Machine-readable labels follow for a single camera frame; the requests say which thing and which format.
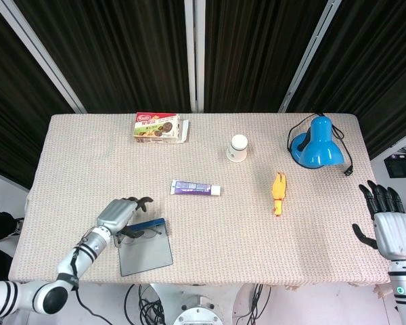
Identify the thin wire eyeglasses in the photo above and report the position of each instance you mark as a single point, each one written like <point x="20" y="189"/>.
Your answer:
<point x="152" y="234"/>

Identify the blue glasses case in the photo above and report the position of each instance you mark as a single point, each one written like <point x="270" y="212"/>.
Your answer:
<point x="145" y="257"/>

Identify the opened cookie carton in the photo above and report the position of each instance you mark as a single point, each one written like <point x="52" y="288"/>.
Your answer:
<point x="155" y="128"/>

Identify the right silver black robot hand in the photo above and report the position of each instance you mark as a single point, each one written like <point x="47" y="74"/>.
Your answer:
<point x="396" y="237"/>

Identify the white frame post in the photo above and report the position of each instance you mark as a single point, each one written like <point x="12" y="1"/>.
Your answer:
<point x="195" y="54"/>
<point x="308" y="57"/>
<point x="44" y="57"/>

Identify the beige cloth-covered table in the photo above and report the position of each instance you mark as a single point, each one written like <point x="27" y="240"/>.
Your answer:
<point x="223" y="243"/>

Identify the blue desk lamp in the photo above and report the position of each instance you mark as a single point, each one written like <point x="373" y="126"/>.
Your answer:
<point x="321" y="145"/>

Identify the yellow rubber chicken toy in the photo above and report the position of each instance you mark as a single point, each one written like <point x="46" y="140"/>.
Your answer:
<point x="278" y="193"/>

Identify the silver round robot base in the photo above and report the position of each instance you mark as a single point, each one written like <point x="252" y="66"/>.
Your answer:
<point x="198" y="313"/>

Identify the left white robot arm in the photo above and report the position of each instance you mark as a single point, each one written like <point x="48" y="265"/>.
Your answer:
<point x="84" y="254"/>

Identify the dark pleated curtain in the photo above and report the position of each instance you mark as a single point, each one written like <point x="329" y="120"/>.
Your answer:
<point x="122" y="50"/>

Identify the white paper cup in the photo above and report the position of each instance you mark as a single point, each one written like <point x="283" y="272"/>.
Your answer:
<point x="237" y="149"/>

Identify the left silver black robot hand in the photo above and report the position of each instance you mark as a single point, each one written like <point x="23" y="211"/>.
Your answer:
<point x="116" y="213"/>

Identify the purple toothpaste tube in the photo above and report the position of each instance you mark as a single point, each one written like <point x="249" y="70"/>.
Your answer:
<point x="193" y="188"/>

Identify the black screen device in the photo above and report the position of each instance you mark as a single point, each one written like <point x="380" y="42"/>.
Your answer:
<point x="402" y="167"/>

